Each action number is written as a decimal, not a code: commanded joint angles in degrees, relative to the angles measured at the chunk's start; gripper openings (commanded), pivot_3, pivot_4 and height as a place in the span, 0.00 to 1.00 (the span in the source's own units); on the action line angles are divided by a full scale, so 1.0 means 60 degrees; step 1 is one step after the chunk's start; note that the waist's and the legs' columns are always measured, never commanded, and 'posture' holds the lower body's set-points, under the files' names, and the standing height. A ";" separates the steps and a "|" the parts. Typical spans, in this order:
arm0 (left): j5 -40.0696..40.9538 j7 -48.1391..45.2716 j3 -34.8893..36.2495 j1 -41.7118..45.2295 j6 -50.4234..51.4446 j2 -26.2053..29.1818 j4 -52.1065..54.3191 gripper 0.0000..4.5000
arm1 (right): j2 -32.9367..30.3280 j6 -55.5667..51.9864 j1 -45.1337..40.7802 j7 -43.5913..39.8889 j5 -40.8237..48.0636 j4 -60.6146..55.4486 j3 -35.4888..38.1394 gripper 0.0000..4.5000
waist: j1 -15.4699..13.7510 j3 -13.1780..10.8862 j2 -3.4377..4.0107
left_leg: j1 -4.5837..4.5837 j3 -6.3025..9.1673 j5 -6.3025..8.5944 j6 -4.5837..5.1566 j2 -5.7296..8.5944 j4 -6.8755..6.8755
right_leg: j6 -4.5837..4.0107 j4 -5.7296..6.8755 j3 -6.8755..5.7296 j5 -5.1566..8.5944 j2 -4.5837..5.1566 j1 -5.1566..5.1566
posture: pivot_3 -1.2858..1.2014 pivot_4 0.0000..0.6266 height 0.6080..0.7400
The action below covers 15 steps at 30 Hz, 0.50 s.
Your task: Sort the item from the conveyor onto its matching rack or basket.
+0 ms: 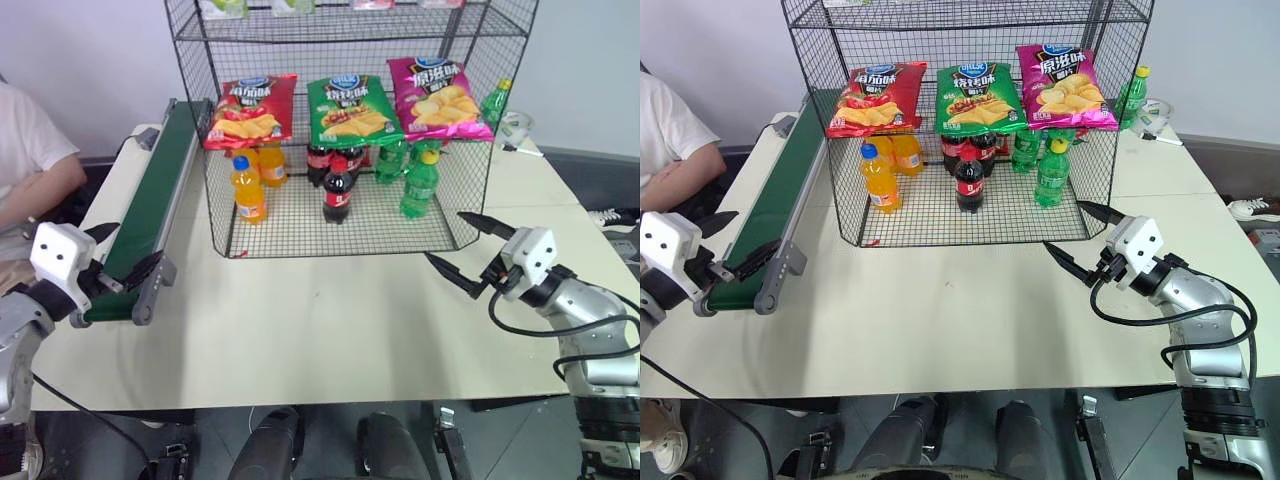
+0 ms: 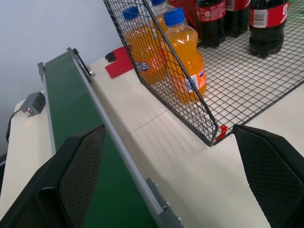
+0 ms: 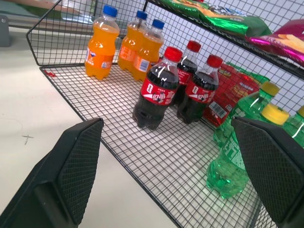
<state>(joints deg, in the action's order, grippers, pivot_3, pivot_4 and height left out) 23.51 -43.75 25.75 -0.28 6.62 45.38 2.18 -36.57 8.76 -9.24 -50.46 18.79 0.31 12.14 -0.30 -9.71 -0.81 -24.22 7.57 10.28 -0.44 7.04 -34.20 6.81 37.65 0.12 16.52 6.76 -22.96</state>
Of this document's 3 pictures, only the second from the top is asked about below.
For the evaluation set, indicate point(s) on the green conveyor belt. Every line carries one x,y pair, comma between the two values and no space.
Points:
78,123

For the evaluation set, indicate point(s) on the grey control box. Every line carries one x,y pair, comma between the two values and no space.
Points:
34,104

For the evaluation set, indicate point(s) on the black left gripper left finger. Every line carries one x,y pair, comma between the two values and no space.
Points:
71,175

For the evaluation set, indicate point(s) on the red and black object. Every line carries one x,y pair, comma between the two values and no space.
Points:
118,62

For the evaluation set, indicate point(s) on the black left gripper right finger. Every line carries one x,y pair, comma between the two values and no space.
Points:
270,175

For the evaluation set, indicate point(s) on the orange soda bottle blue cap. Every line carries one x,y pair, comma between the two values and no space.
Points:
145,52
160,14
187,59

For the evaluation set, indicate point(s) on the cola bottle red label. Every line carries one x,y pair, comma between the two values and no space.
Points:
237,16
268,26
211,21

